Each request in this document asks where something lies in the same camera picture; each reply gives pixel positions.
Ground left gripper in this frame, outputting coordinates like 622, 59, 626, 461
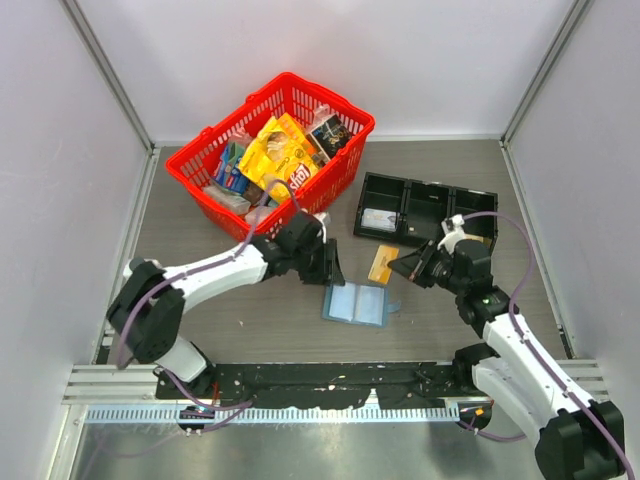
291, 236, 344, 285

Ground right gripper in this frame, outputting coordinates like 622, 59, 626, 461
389, 238, 467, 295

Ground orange credit card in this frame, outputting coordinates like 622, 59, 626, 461
368, 245, 399, 285

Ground blue card holder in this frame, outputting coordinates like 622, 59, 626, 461
322, 282, 401, 328

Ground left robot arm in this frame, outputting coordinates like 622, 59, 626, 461
106, 211, 345, 398

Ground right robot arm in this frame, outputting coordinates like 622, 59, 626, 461
389, 239, 634, 479

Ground white card in tray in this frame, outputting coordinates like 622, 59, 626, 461
361, 208, 398, 232

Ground black three-compartment tray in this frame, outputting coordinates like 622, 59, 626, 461
353, 172, 498, 247

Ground pink wrapped packet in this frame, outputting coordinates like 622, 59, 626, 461
244, 205, 276, 227

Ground clear wrapped packet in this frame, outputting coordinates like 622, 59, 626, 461
203, 184, 251, 216

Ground yellow Lays chips bag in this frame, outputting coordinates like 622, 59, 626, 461
237, 113, 320, 192

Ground black snack box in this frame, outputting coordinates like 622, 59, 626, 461
307, 114, 352, 160

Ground blue green packet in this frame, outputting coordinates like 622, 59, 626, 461
212, 142, 249, 195

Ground red plastic shopping basket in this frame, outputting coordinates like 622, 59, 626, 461
166, 72, 375, 241

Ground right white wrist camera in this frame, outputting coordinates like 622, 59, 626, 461
437, 214, 466, 255

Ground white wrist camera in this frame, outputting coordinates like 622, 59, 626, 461
314, 212, 331, 242
437, 214, 466, 255

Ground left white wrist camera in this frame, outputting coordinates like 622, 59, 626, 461
314, 212, 331, 242

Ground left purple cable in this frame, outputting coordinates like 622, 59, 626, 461
117, 178, 304, 431

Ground purple cable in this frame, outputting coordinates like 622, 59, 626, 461
117, 178, 304, 431
459, 210, 636, 480

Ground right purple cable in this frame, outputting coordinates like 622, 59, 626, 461
459, 210, 636, 480

